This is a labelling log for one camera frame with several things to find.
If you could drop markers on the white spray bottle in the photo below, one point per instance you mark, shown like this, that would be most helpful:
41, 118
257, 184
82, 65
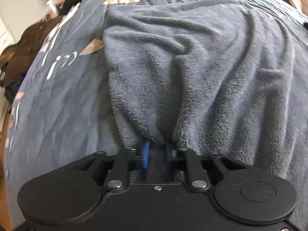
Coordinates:
53, 6

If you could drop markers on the brown coat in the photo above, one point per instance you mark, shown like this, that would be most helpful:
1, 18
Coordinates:
26, 53

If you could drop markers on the printed grey quilt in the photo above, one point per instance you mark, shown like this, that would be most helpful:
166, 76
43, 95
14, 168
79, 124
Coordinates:
60, 101

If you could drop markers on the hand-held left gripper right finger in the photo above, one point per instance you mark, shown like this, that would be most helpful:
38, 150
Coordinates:
169, 153

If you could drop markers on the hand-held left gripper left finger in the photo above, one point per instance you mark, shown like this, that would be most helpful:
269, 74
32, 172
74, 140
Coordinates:
145, 155

